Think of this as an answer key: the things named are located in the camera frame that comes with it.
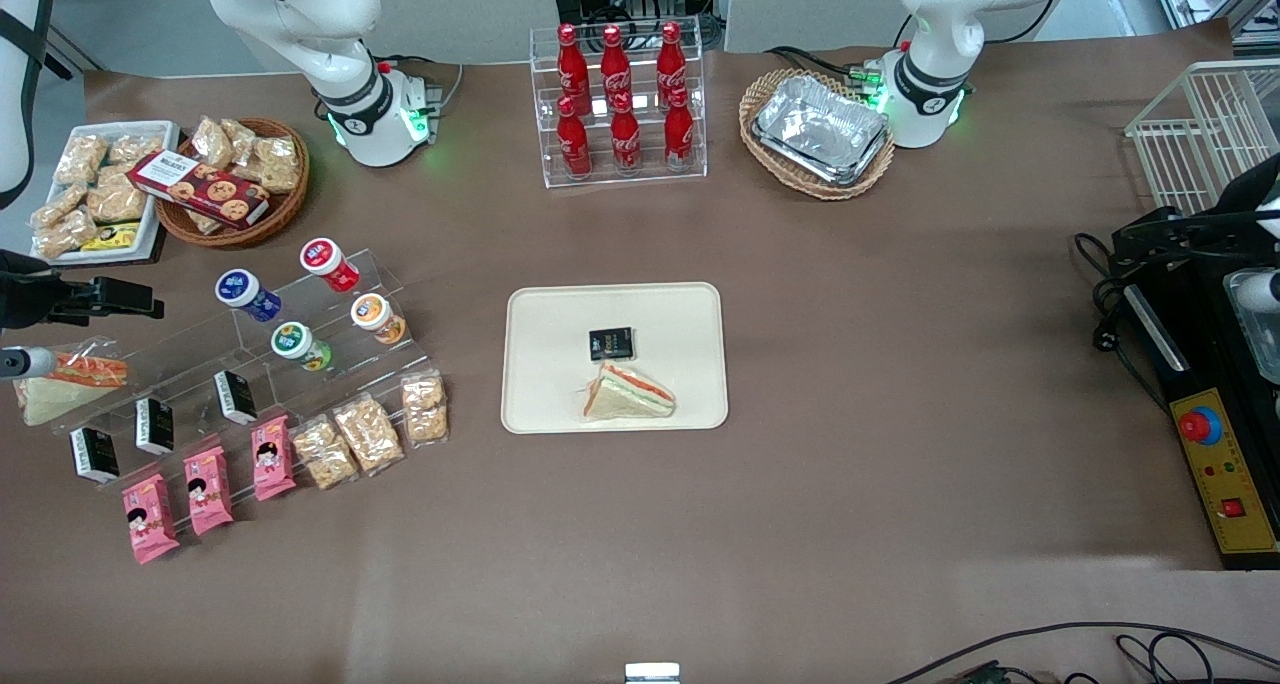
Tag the yellow snack packet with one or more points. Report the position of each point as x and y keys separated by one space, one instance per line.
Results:
x=110 y=237

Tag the clear rice cracker pack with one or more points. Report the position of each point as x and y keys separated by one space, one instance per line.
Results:
x=278 y=164
x=240 y=139
x=135 y=149
x=55 y=207
x=60 y=236
x=117 y=199
x=80 y=159
x=212 y=142
x=324 y=454
x=368 y=434
x=424 y=408

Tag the small black snack box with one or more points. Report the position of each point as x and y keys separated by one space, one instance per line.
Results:
x=611 y=343

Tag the small silver metal block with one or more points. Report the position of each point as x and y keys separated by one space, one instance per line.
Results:
x=652 y=673

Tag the pink snack packet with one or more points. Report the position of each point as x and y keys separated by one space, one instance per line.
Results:
x=208 y=490
x=150 y=519
x=272 y=458

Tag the clear plastic container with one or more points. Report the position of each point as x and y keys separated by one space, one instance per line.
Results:
x=1255 y=344

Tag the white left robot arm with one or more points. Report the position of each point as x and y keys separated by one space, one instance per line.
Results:
x=940 y=24

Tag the white rectangular snack tray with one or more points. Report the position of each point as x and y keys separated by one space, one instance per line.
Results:
x=160 y=129

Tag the black sealing machine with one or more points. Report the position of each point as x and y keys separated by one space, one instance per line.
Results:
x=1190 y=354

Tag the wrapped triangle sandwich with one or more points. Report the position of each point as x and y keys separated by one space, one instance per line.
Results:
x=625 y=396
x=60 y=394

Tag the clear acrylic stepped stand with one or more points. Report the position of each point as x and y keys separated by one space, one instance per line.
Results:
x=340 y=364

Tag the cream plastic tray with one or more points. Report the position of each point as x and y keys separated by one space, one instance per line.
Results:
x=680 y=384

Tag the aluminium foil tray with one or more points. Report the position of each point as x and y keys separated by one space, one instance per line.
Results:
x=850 y=178
x=820 y=124

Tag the red emergency stop button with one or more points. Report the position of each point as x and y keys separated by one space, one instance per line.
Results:
x=1200 y=426

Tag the red gum bottle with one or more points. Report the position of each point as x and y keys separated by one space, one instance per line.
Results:
x=328 y=263

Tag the black and white carton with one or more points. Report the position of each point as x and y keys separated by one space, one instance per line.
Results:
x=155 y=425
x=236 y=397
x=95 y=455

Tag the yellow control panel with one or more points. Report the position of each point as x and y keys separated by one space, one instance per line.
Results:
x=1235 y=474

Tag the brown wicker basket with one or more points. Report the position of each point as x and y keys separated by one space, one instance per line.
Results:
x=285 y=209

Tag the light wicker basket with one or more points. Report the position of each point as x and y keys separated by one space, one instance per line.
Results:
x=765 y=169

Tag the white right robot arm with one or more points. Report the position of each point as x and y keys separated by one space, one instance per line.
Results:
x=300 y=14

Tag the blue gum bottle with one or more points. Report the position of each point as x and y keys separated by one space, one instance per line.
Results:
x=245 y=294

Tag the green gum bottle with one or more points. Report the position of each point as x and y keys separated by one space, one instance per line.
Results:
x=298 y=345

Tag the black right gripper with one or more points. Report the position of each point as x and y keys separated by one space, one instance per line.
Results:
x=22 y=292

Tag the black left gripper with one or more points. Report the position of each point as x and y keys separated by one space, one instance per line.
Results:
x=1218 y=226

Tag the red cookie box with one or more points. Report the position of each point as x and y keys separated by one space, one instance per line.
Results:
x=200 y=189

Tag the clear acrylic bottle rack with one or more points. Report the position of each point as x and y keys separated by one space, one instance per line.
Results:
x=640 y=169

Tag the red cola bottle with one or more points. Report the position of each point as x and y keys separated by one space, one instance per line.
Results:
x=572 y=64
x=614 y=64
x=574 y=144
x=625 y=142
x=679 y=134
x=670 y=62

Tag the orange gum bottle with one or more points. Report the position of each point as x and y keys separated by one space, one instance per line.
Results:
x=377 y=318

